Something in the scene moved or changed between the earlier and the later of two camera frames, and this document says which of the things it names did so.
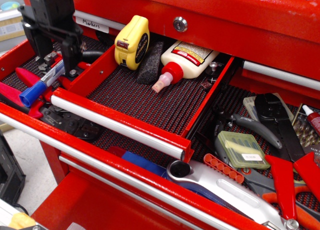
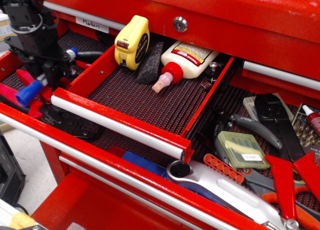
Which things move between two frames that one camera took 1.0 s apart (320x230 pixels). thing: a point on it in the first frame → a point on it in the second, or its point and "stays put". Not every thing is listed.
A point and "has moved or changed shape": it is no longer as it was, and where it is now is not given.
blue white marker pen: x=28 y=96 has moved or changed shape
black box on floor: x=12 y=178 stays put
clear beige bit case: x=249 y=103 stays put
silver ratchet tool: x=246 y=198 stays put
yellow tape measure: x=132 y=44 stays put
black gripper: x=51 y=14 → x=35 y=26
